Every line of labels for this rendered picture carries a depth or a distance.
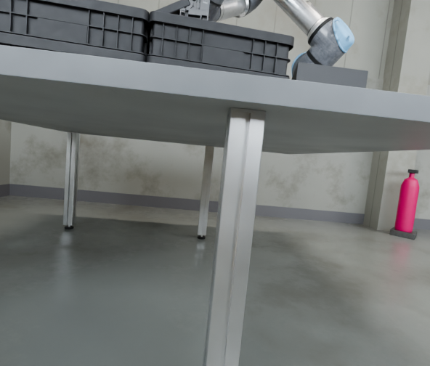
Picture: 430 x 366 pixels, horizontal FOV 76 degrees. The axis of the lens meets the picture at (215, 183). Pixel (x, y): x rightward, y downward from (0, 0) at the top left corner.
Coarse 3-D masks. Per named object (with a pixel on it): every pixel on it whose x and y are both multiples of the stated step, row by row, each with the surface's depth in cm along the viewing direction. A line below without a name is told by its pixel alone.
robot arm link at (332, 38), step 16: (288, 0) 107; (304, 0) 105; (288, 16) 111; (304, 16) 105; (320, 16) 104; (304, 32) 109; (320, 32) 102; (336, 32) 99; (320, 48) 104; (336, 48) 102
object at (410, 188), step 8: (408, 184) 262; (416, 184) 260; (400, 192) 269; (408, 192) 262; (416, 192) 260; (400, 200) 267; (408, 200) 262; (416, 200) 261; (400, 208) 267; (408, 208) 262; (400, 216) 266; (408, 216) 262; (400, 224) 266; (408, 224) 263; (392, 232) 268; (400, 232) 264; (408, 232) 261; (416, 232) 266
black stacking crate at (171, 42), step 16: (160, 32) 71; (176, 32) 72; (192, 32) 72; (208, 32) 73; (160, 48) 72; (176, 48) 72; (192, 48) 73; (208, 48) 73; (224, 48) 73; (240, 48) 75; (256, 48) 76; (272, 48) 76; (288, 48) 77; (208, 64) 73; (224, 64) 74; (240, 64) 75; (256, 64) 76; (272, 64) 77
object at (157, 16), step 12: (156, 12) 69; (180, 24) 71; (192, 24) 71; (204, 24) 72; (216, 24) 72; (228, 24) 73; (252, 36) 74; (264, 36) 75; (276, 36) 75; (288, 36) 76
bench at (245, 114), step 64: (0, 64) 38; (64, 64) 38; (128, 64) 39; (64, 128) 147; (128, 128) 107; (192, 128) 84; (256, 128) 46; (320, 128) 59; (384, 128) 51; (256, 192) 47
